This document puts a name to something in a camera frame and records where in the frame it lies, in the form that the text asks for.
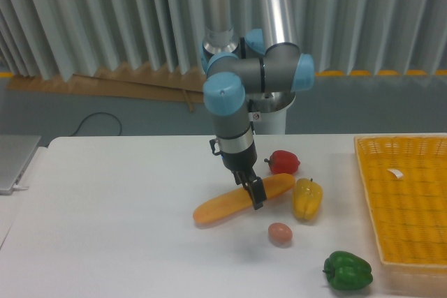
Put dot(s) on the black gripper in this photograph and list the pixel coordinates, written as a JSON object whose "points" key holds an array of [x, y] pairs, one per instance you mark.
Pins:
{"points": [[241, 165]]}

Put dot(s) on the white paper tag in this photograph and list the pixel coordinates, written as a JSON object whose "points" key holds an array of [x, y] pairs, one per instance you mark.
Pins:
{"points": [[396, 173]]}

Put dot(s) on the brown cardboard sheet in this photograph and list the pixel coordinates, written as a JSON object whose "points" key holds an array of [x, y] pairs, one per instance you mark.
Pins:
{"points": [[142, 83]]}

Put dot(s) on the yellow woven basket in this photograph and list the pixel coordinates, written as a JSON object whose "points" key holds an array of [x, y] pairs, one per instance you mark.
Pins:
{"points": [[408, 215]]}

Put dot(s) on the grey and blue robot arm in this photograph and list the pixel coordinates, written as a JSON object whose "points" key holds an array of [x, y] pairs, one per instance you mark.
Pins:
{"points": [[235, 69]]}

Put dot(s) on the grey pleated curtain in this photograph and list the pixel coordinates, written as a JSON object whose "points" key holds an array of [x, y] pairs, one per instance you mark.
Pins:
{"points": [[67, 37]]}

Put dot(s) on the green bell pepper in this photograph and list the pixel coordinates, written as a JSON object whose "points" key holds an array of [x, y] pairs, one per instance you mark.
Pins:
{"points": [[346, 271]]}

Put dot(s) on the brown egg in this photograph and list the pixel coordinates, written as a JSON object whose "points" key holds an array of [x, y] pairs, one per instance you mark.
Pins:
{"points": [[280, 233]]}

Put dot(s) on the silver laptop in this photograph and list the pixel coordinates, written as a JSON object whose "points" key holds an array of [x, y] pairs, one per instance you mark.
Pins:
{"points": [[16, 154]]}

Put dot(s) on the red bell pepper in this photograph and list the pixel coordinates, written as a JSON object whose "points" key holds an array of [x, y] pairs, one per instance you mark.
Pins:
{"points": [[281, 161]]}

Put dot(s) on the long orange baguette bread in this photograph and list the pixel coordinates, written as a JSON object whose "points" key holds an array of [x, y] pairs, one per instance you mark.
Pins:
{"points": [[238, 200]]}

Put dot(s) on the yellow bell pepper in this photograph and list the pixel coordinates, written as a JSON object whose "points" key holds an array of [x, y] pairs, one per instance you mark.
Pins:
{"points": [[307, 196]]}

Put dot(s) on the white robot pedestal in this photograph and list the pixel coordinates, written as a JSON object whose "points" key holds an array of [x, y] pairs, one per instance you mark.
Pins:
{"points": [[268, 112]]}

